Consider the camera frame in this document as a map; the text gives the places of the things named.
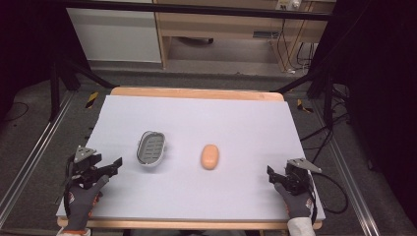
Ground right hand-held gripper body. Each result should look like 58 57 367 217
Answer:
282 157 324 197

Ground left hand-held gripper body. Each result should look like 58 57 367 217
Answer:
66 146 103 190

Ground person's right hand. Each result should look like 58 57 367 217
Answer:
273 182 317 220

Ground person's left hand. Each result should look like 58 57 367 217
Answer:
63 174 111 233

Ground grey soap dish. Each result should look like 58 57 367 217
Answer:
136 130 167 168

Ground orange soap bar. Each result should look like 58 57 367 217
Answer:
200 144 220 171

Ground yellow black floor tape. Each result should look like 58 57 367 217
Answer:
85 91 99 109
296 98 315 114

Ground white table mat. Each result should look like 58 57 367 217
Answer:
55 94 327 221

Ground black metal stand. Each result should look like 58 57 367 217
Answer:
48 57 116 122
270 67 335 127

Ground wooden table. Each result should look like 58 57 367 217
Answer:
56 86 325 231

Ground white cabinet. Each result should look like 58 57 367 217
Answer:
66 7 162 64

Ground wooden desk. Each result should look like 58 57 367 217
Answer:
152 0 329 72

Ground white power strip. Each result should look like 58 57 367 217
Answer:
275 0 302 11

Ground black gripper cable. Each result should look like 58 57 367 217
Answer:
309 171 349 216
63 156 76 218

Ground metal floor rail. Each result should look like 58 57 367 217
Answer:
0 90 77 227
311 97 383 236

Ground black floor cables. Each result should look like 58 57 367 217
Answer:
299 83 352 165

